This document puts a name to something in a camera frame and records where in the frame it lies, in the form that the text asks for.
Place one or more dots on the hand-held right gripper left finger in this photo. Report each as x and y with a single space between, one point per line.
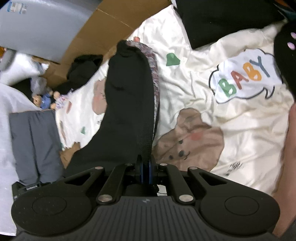
140 171

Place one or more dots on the person's bare leg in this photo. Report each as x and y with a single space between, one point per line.
289 173

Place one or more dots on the folded black garment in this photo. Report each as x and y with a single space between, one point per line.
226 20

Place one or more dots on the cream bear-print blanket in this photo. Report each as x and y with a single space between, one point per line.
231 120

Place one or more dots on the brown cardboard sheet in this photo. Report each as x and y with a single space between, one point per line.
92 37

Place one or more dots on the clear plastic bag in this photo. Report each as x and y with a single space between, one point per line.
38 84

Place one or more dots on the white garment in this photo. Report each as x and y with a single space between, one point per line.
7 139

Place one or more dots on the black shorts with bear-print sides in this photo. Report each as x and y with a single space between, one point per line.
129 104

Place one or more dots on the grey folded garment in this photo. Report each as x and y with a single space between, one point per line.
32 143

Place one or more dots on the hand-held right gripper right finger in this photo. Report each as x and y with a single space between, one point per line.
149 171

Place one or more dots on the floral patterned cloth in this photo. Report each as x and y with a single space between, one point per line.
62 100

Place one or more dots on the crumpled black garment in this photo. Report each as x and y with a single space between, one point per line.
81 69

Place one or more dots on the teddy bear in blue shirt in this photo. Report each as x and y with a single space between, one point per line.
46 100

